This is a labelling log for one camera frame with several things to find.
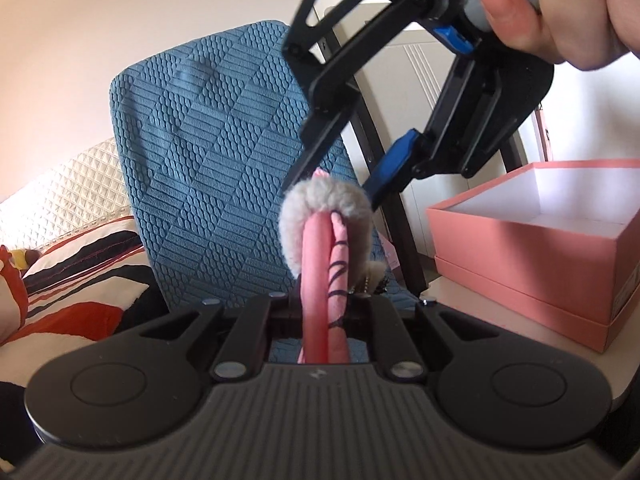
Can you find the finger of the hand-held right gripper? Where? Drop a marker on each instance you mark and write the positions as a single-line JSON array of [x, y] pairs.
[[325, 130], [395, 165]]

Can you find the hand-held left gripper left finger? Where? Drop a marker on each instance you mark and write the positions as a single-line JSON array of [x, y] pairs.
[[282, 312]]

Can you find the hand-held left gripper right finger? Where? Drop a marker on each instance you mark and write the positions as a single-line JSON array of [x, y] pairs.
[[367, 312]]

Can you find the pink shoe box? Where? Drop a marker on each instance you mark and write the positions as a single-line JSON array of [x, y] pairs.
[[525, 260]]

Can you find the person's right hand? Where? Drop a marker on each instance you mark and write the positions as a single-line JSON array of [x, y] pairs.
[[590, 10]]

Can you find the white folding chair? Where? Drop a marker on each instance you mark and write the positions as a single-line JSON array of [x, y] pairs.
[[400, 85]]

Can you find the blue textured chair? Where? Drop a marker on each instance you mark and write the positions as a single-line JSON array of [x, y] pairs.
[[200, 160]]

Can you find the striped fleece blanket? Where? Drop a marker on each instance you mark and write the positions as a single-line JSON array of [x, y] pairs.
[[75, 320]]

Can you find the quilted white headboard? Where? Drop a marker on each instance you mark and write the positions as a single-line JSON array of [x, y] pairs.
[[65, 195]]

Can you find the yellow pillow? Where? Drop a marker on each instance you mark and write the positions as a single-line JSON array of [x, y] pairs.
[[19, 258]]

